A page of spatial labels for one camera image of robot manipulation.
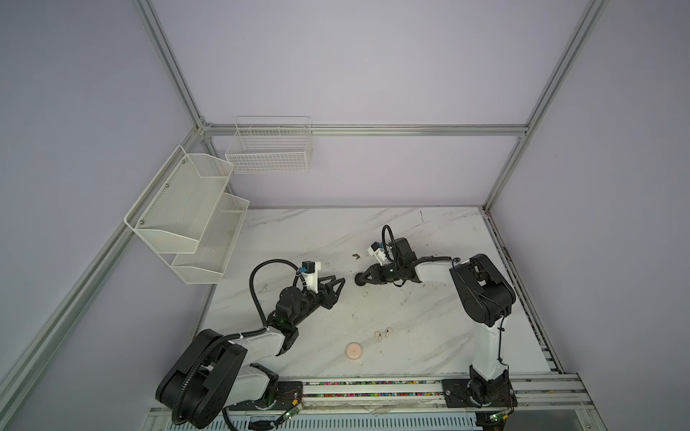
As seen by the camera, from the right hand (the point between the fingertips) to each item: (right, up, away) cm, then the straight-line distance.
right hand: (361, 278), depth 94 cm
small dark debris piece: (-2, +7, +10) cm, 12 cm away
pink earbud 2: (+8, -15, -10) cm, 20 cm away
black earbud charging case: (-1, 0, 0) cm, 1 cm away
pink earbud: (+5, -16, -10) cm, 20 cm away
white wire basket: (-36, +48, +1) cm, 60 cm away
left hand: (-7, +1, -12) cm, 14 cm away
